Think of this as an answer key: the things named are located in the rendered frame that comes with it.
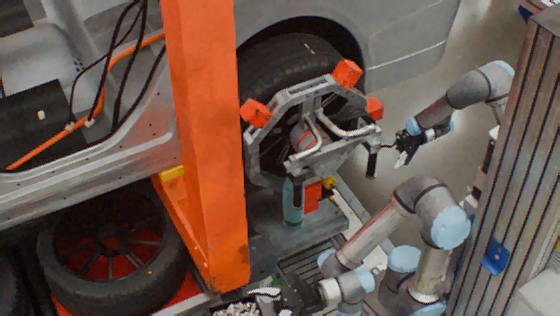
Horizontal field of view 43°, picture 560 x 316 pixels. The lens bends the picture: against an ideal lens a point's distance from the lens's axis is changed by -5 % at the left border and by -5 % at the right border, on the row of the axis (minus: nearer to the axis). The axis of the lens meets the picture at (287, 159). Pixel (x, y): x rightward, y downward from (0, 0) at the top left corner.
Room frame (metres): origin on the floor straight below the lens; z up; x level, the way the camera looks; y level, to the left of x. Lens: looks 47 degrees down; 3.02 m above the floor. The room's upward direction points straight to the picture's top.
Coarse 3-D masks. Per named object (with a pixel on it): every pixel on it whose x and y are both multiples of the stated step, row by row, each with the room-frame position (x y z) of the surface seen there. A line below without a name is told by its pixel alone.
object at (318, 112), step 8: (320, 96) 2.15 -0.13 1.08; (320, 104) 2.15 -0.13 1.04; (320, 112) 2.14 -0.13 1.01; (320, 120) 2.11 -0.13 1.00; (328, 120) 2.09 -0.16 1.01; (328, 128) 2.06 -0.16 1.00; (336, 128) 2.05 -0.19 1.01; (360, 128) 2.05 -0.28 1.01; (368, 128) 2.05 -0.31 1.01; (376, 128) 2.06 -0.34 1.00; (344, 136) 2.01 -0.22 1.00; (352, 136) 2.01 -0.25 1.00
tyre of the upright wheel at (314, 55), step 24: (264, 48) 2.34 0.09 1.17; (288, 48) 2.33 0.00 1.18; (312, 48) 2.35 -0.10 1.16; (240, 72) 2.25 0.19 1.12; (264, 72) 2.21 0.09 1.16; (288, 72) 2.19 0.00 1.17; (312, 72) 2.23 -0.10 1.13; (240, 96) 2.15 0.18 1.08; (264, 96) 2.13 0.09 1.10; (240, 120) 2.09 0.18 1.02
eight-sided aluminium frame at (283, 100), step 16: (320, 80) 2.21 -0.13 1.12; (336, 80) 2.22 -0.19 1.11; (288, 96) 2.11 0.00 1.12; (304, 96) 2.12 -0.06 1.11; (352, 96) 2.24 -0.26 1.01; (272, 112) 2.07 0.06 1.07; (256, 128) 2.07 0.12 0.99; (352, 128) 2.29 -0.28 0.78; (256, 144) 2.02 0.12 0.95; (256, 160) 2.02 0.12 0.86; (256, 176) 2.02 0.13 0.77; (272, 176) 2.10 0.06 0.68; (320, 176) 2.17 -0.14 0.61
